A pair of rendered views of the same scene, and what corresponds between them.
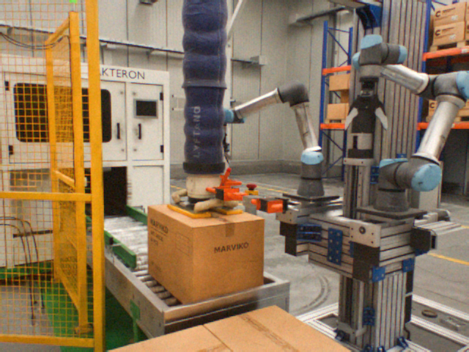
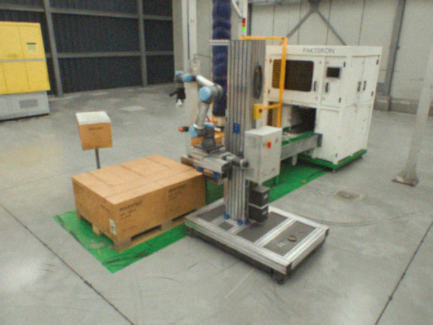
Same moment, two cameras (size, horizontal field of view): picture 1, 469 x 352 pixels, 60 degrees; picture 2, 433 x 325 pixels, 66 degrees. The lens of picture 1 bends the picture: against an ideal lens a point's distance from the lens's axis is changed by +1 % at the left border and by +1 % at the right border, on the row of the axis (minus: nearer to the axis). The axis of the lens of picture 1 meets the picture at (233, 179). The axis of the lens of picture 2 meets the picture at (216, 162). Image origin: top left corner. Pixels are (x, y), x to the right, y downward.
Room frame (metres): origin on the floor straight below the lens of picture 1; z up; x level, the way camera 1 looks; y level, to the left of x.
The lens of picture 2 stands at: (1.20, -3.86, 2.00)
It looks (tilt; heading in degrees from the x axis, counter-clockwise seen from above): 20 degrees down; 77
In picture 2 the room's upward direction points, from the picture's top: straight up
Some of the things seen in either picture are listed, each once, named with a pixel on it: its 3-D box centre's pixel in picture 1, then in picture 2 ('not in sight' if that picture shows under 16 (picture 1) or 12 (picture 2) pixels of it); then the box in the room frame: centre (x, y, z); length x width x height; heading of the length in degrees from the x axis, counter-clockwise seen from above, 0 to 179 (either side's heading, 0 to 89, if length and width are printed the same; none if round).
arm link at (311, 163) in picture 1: (311, 164); not in sight; (2.24, -0.43, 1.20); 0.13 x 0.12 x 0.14; 162
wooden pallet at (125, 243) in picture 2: not in sight; (142, 210); (1.12, -0.11, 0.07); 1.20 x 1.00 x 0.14; 32
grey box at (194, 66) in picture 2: not in sight; (194, 70); (1.99, 1.17, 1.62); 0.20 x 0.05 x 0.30; 32
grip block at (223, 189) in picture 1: (227, 193); not in sight; (1.95, 0.03, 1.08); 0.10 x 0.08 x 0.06; 122
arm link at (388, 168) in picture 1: (393, 172); (207, 129); (1.82, -0.72, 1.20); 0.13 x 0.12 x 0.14; 25
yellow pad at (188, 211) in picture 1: (187, 207); not in sight; (2.11, 0.24, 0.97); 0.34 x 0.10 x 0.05; 32
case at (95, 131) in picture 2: not in sight; (94, 129); (0.51, 1.08, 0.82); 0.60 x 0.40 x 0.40; 102
